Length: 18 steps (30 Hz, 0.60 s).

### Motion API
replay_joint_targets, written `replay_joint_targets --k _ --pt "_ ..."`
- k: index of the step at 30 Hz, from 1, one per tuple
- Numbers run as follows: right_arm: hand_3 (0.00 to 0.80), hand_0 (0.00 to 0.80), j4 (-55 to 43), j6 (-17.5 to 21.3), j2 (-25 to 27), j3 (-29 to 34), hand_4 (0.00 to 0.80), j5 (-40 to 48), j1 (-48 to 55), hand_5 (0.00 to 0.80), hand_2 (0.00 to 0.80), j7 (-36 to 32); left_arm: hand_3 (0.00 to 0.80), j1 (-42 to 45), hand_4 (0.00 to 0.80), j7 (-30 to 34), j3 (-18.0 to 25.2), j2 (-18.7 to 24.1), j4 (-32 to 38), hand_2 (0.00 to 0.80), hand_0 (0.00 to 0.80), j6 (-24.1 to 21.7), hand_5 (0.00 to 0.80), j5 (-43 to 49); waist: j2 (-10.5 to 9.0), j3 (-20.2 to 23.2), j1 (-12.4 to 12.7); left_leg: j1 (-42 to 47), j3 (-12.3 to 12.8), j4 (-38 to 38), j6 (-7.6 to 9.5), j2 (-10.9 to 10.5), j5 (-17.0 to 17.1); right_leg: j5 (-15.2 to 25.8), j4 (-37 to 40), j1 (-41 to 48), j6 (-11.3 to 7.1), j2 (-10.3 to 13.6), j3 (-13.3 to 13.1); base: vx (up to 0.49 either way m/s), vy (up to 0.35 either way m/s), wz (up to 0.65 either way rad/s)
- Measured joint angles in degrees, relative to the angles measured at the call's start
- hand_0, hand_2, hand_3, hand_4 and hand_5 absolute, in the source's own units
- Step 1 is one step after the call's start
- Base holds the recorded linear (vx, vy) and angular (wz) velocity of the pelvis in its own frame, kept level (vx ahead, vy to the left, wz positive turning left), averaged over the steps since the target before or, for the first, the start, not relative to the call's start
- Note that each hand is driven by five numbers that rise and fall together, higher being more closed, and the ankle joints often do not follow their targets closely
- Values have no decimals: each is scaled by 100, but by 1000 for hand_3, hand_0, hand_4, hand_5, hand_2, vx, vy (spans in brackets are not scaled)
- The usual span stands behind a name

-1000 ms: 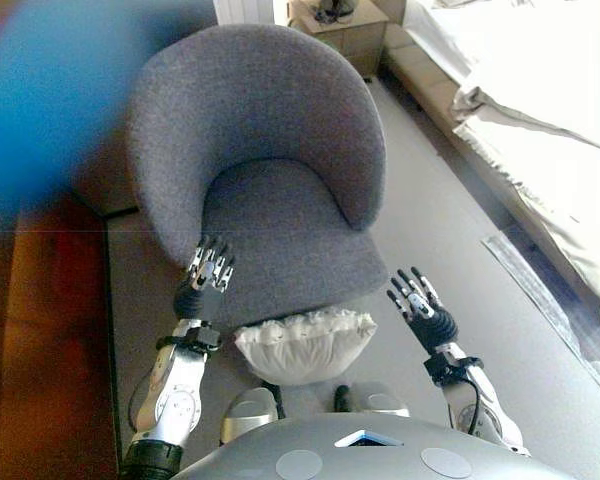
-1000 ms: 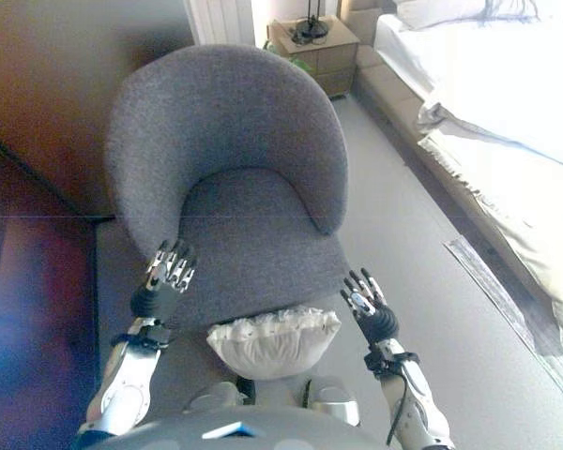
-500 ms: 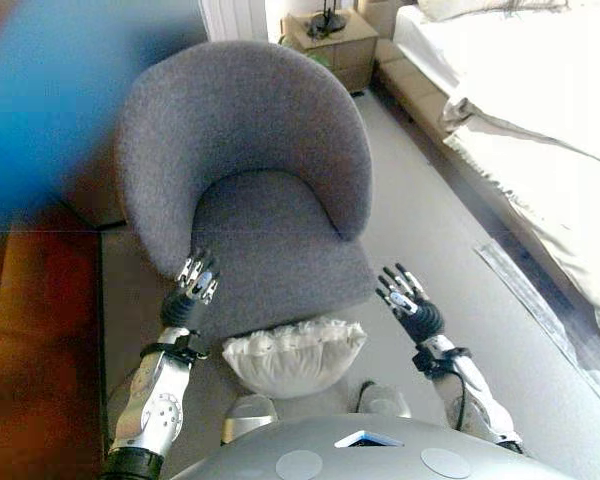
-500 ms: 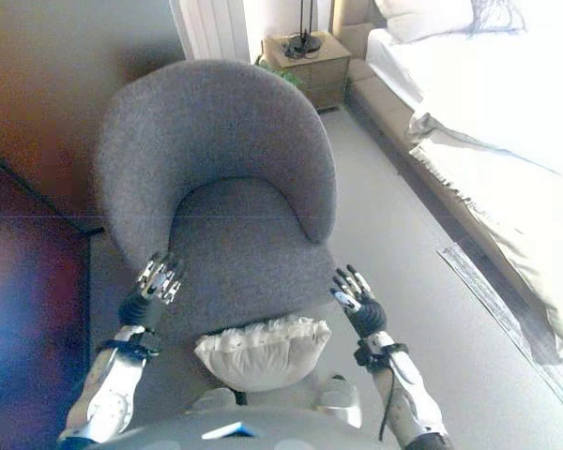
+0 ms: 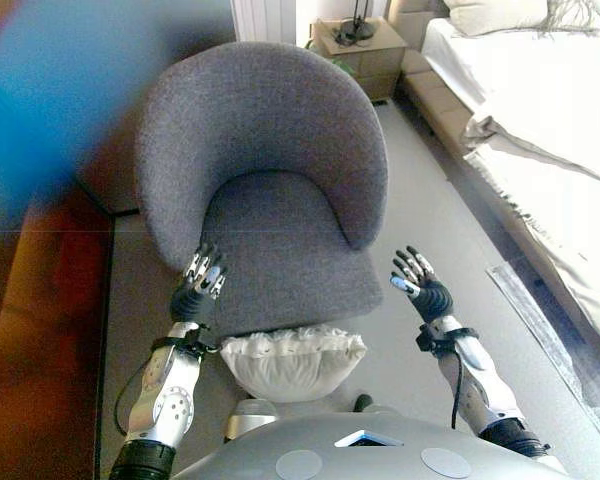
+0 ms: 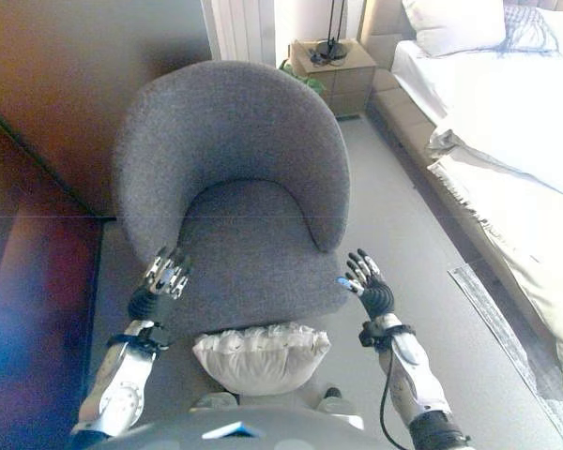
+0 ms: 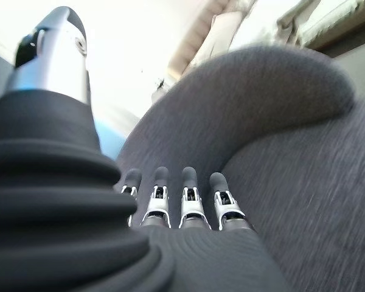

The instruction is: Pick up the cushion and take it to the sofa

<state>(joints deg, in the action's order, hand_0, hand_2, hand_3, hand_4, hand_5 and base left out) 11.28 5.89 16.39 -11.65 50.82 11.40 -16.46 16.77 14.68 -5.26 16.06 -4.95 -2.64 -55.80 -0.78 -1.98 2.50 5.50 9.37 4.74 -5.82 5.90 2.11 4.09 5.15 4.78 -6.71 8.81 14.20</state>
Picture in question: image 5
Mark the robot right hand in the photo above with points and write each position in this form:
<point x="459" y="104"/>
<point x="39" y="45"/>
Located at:
<point x="427" y="295"/>

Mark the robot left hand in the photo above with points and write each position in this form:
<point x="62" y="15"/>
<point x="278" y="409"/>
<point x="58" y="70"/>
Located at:
<point x="195" y="295"/>

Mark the white frilled cushion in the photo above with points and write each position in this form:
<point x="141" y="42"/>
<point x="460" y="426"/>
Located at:
<point x="290" y="365"/>

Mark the robot right silver arm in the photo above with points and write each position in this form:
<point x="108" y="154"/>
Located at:
<point x="480" y="380"/>

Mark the robot left silver arm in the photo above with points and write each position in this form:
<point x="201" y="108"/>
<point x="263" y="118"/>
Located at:
<point x="160" y="400"/>

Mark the robot left leg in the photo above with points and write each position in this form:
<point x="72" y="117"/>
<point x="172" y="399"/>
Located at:
<point x="250" y="417"/>

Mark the grey fabric armchair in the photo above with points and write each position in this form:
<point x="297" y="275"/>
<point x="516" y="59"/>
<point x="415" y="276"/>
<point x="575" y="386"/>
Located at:
<point x="260" y="175"/>

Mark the brown wooden cabinet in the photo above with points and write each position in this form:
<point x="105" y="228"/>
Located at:
<point x="40" y="350"/>

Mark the grey robot torso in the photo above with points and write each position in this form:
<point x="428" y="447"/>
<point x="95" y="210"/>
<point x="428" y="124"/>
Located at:
<point x="370" y="455"/>

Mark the bed with white bedding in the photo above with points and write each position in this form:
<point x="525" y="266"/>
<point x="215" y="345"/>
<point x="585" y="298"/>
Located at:
<point x="545" y="150"/>

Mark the light wooden nightstand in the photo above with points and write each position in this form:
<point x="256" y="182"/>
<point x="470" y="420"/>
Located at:
<point x="365" y="60"/>

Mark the black lamp base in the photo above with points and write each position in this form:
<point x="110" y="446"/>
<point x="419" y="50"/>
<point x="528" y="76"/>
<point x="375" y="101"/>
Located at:
<point x="355" y="27"/>

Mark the white curtain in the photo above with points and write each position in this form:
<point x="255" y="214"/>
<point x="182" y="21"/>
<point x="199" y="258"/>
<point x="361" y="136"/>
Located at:
<point x="262" y="20"/>

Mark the cream bed pillow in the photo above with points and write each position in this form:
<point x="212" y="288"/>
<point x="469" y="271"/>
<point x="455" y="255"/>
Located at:
<point x="495" y="15"/>

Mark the grey tasselled throw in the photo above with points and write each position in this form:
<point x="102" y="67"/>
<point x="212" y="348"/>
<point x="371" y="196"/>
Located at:
<point x="570" y="20"/>

